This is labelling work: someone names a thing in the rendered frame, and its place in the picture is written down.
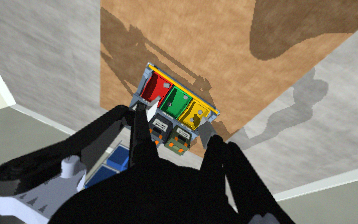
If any grey shelf rack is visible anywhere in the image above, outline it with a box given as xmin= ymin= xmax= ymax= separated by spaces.
xmin=129 ymin=62 xmax=220 ymax=144

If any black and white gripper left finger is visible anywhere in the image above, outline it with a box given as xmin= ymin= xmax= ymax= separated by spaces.
xmin=0 ymin=99 xmax=169 ymax=224

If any red bin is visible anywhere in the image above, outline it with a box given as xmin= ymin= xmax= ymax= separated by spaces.
xmin=141 ymin=71 xmax=173 ymax=108

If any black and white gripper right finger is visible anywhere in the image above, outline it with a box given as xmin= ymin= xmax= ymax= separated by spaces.
xmin=194 ymin=117 xmax=295 ymax=224

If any green open bin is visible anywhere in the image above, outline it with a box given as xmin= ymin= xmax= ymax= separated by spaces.
xmin=160 ymin=85 xmax=192 ymax=119

